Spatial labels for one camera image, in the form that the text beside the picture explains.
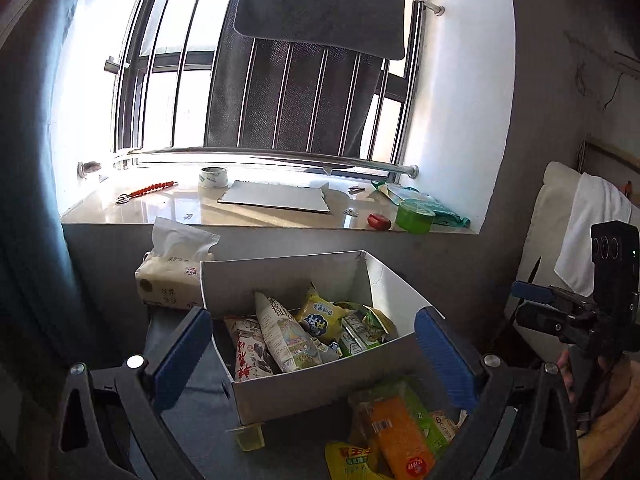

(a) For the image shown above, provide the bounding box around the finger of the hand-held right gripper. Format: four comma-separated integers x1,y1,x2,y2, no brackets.
515,304,591,347
511,280,598,312

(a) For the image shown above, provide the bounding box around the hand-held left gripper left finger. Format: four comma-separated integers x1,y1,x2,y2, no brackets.
52,306,214,480

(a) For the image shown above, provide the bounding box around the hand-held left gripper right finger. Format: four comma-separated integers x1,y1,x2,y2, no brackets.
414,306,582,480

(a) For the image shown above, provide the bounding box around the orange green sponge pack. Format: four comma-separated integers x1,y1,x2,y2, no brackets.
348,379,468,461

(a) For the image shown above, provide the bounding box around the orange snack packet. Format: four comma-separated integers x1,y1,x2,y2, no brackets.
366,396,437,480

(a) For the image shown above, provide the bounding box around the white cardboard box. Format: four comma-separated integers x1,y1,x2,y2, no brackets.
199,249,446,426

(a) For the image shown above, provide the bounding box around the yellow and red snack packet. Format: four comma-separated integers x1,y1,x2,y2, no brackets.
324,439,383,480

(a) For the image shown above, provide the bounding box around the person's right forearm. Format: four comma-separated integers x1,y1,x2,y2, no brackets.
575,355,640,480

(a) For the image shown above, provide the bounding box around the person's right hand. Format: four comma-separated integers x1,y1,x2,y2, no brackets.
556,349,581,405

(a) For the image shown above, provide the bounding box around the white towel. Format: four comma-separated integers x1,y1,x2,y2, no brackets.
554,172,640,306

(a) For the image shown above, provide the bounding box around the white cushion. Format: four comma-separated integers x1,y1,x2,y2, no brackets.
502,161,591,356

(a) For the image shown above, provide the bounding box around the red and white snack packet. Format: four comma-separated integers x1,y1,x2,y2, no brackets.
223,314,278,384

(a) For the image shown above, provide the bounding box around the white tissue pack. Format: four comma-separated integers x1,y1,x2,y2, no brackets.
134,216,221,311

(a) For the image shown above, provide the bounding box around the green white small carton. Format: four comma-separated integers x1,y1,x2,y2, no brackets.
336,302,398,358

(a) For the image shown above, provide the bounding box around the tall white snack packet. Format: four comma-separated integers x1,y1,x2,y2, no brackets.
254,291,323,374

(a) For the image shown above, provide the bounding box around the clear jelly cup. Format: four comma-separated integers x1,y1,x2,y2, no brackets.
226,422,267,454

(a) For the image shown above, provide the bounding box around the green and white bag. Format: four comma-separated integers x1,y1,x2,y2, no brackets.
371,181,472,229

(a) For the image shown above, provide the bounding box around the yellow and blue snack packet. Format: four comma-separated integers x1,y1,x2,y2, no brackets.
296,284,348,347

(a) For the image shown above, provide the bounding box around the green tape roll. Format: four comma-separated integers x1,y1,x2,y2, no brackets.
395,198,434,235

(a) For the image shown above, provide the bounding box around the white tape roll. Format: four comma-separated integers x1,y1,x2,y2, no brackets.
198,165,230,190

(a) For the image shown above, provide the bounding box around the grey flat board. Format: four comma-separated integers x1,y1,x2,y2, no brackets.
217,181,332,215

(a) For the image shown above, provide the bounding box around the metal window grille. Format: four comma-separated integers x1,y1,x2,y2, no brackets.
103,0,431,186

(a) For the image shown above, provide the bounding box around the metal hanging rod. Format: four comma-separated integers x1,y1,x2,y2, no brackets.
404,0,446,17

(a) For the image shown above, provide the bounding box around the dark hanging cloth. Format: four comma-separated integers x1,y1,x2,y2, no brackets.
202,0,407,159

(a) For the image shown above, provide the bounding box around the wooden frame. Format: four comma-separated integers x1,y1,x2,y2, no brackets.
577,137,640,191

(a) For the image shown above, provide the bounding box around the metal window rail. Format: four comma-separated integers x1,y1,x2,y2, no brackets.
76,146,420,180

